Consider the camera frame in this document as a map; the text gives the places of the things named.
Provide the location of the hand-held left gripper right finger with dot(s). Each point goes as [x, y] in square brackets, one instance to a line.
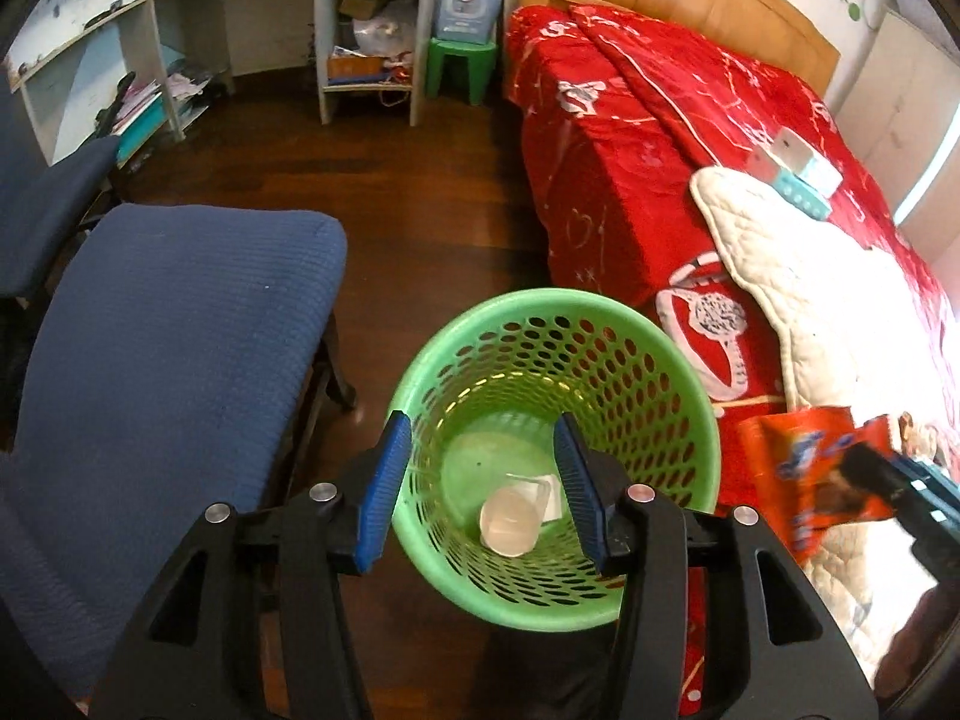
[581, 487]

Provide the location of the clear plastic cup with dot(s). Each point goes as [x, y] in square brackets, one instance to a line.
[510, 523]

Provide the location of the bed with red quilt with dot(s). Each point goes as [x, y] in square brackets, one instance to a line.
[622, 135]

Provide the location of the white tissue pack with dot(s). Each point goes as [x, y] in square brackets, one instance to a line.
[806, 154]

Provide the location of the green perforated plastic basket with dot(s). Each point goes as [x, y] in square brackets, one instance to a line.
[525, 337]

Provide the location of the clear plastic bag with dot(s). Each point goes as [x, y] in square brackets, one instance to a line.
[390, 30]

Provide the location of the pile of books and folders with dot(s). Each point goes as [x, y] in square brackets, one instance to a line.
[146, 109]

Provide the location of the white paper scrap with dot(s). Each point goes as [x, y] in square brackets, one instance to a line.
[556, 501]

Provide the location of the white wardrobe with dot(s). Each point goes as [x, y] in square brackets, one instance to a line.
[900, 105]

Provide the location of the teal tissue pack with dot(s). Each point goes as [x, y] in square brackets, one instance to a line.
[795, 195]

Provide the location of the blue paper bag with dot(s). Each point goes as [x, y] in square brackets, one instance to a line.
[469, 11]

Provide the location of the blue fabric office chair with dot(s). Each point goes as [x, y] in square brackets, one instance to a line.
[165, 360]

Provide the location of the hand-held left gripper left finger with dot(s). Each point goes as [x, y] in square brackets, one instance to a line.
[382, 487]

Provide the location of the person's right forearm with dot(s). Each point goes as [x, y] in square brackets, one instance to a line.
[911, 649]

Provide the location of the orange snack packet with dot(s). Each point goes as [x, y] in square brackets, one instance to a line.
[795, 465]

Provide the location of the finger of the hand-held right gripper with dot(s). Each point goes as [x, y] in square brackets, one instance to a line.
[892, 476]

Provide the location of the white quilted blanket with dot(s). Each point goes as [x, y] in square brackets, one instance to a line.
[825, 315]

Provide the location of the small cardboard box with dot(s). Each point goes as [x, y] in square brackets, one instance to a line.
[358, 0]

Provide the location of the white desk with shelves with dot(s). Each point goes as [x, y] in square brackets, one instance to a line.
[75, 24]

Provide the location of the green plastic stool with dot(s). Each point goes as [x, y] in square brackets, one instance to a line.
[461, 60]

